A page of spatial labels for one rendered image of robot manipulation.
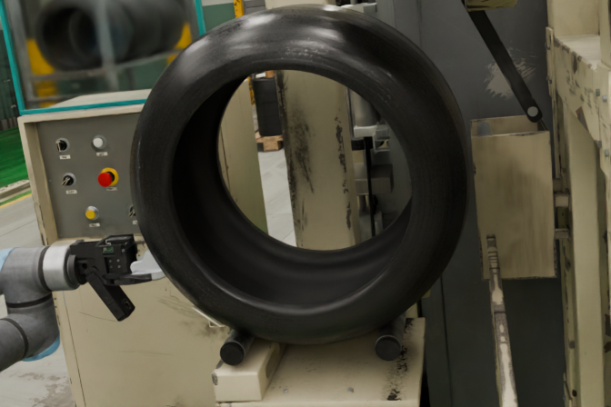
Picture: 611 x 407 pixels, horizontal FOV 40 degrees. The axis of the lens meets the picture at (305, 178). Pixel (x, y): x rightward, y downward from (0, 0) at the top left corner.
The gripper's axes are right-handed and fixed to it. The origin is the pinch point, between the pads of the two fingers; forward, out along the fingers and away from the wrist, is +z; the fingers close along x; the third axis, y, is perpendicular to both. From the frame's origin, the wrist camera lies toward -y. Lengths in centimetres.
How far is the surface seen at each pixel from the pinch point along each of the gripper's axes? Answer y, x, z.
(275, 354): -20.1, 4.8, 16.3
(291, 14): 46, -8, 30
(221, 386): -18.1, -11.7, 10.0
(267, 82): -36, 625, -127
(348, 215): 1.6, 25.5, 30.6
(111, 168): 8, 65, -40
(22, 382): -102, 158, -140
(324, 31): 43, -10, 36
